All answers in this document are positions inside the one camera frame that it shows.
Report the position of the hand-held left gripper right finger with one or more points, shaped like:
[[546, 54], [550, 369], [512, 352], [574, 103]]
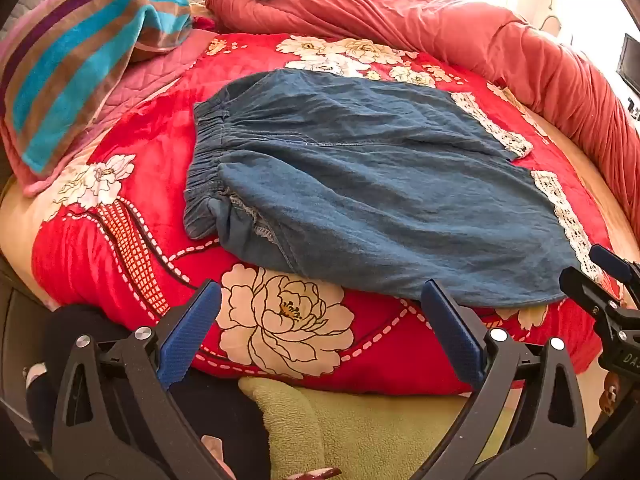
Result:
[[450, 332]]

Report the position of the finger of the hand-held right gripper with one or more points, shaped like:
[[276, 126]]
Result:
[[610, 261], [587, 290]]

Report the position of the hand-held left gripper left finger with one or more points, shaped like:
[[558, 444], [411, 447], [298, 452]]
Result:
[[192, 330]]

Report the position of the blue denim pants lace trim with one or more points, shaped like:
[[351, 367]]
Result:
[[350, 170]]

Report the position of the person's right hand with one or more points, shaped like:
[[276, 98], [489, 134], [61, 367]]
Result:
[[610, 395]]

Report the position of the person's left hand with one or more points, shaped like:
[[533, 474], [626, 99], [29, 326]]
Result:
[[320, 473]]

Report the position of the black garment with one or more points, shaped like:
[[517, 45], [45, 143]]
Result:
[[100, 320]]

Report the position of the green fleece garment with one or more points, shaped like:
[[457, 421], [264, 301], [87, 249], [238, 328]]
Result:
[[350, 435]]

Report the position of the black monitor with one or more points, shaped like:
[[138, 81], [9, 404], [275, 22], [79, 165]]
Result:
[[630, 62]]

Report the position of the red floral blanket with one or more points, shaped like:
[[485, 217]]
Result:
[[165, 125]]

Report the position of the pink quilted pillow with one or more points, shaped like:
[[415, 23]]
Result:
[[150, 72]]

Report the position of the striped towel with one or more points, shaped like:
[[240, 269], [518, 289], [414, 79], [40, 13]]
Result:
[[65, 70]]

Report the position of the dark red cloth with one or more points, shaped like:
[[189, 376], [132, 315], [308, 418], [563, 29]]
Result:
[[202, 22]]

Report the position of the coral duvet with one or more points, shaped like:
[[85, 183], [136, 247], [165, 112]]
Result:
[[400, 15]]

